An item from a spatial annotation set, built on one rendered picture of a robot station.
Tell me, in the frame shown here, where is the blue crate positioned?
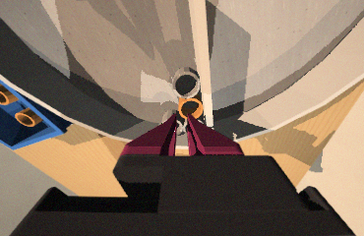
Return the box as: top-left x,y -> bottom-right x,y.
0,80 -> 75,150

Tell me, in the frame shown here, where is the bronze bushing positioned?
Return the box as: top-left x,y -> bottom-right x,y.
0,85 -> 19,105
178,94 -> 204,119
15,108 -> 43,127

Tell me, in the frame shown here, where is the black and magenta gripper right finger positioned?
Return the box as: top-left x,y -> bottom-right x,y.
187,113 -> 245,155

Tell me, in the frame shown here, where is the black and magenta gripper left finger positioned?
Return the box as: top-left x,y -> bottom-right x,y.
119,113 -> 177,157

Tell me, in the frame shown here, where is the grey metal bushing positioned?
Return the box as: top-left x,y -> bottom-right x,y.
161,109 -> 183,136
183,114 -> 205,135
172,67 -> 200,98

